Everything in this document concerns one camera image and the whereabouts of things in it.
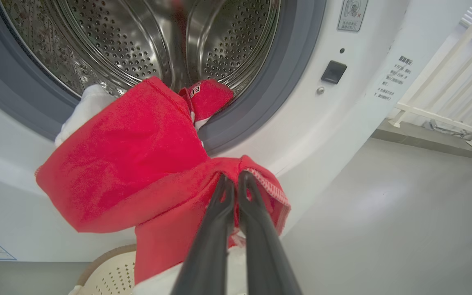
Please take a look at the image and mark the cream perforated laundry basket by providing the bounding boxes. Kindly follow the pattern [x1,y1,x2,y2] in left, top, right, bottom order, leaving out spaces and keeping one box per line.
[69,245,137,295]

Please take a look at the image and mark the stainless perforated washer drum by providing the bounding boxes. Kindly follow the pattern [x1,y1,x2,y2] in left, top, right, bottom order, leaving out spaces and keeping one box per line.
[0,0,281,99]

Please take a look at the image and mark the white front-load washing machine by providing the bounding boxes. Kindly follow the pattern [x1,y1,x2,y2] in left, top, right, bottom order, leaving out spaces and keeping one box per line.
[0,0,472,263]

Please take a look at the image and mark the black door latch socket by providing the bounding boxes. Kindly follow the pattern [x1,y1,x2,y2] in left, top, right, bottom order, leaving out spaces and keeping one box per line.
[321,61,348,85]

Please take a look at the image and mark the red and white garment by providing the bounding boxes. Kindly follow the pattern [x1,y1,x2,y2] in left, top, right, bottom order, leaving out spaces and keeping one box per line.
[35,76,292,295]

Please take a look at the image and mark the grey rubber door seal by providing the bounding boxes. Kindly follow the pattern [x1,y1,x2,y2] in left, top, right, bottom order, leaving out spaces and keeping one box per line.
[0,0,327,156]

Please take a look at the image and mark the white metal railing rack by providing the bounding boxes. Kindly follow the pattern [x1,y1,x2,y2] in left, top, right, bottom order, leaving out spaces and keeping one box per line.
[388,0,472,148]

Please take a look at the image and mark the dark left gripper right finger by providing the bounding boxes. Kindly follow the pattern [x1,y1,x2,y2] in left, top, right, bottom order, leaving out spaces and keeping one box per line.
[236,171,303,295]

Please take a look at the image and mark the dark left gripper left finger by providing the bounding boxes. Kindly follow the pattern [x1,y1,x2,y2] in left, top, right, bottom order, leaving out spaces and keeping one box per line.
[170,174,236,295]

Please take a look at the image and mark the printed text caution label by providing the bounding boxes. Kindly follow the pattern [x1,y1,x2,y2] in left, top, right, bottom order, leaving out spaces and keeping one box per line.
[373,55,415,101]

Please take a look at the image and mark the grey warning symbol sticker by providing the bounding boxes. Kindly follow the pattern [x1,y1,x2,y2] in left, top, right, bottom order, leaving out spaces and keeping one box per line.
[337,0,369,32]

